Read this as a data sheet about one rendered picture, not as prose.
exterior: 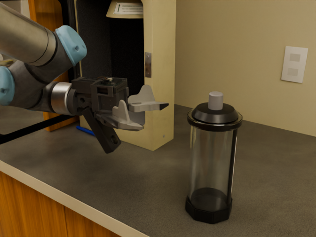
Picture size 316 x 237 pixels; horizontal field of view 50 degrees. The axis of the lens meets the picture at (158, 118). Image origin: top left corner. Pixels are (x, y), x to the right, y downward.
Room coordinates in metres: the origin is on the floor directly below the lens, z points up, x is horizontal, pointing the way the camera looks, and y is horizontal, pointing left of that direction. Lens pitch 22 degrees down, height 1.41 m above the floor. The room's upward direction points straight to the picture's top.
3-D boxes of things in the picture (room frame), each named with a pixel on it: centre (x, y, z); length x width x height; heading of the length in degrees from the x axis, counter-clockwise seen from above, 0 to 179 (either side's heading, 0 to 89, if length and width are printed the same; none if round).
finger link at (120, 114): (0.63, 0.07, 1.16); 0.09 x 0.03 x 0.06; 33
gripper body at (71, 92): (0.72, 0.13, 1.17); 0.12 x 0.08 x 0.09; 69
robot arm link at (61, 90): (0.75, 0.20, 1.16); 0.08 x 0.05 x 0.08; 159
